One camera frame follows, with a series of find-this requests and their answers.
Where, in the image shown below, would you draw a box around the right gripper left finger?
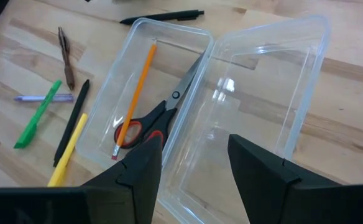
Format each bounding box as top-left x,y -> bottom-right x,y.
86,135 -> 163,224

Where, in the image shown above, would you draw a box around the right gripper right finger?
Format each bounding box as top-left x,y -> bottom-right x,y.
227,134 -> 341,224

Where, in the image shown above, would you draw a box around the black red handled scissors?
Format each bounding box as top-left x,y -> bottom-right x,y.
113,52 -> 206,150

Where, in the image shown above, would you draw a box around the yellow pen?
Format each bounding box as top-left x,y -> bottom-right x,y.
47,113 -> 89,187

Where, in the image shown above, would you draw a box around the orange pencil with eraser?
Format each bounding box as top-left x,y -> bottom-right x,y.
111,39 -> 158,161

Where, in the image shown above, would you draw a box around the black click pen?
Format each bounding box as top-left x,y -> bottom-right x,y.
119,9 -> 205,26

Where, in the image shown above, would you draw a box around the clear plastic box lid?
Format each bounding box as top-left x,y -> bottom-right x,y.
158,14 -> 331,224

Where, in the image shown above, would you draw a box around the clear plastic supply box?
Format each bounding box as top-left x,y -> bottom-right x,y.
75,17 -> 215,175

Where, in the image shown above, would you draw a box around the black marker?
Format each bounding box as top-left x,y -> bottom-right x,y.
53,79 -> 91,168

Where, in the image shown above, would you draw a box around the green marker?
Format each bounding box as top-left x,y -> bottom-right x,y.
13,79 -> 63,149

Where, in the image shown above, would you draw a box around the purple pen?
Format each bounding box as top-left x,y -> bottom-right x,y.
13,93 -> 75,103

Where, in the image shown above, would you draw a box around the brown pen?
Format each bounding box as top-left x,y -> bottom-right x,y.
58,26 -> 76,91

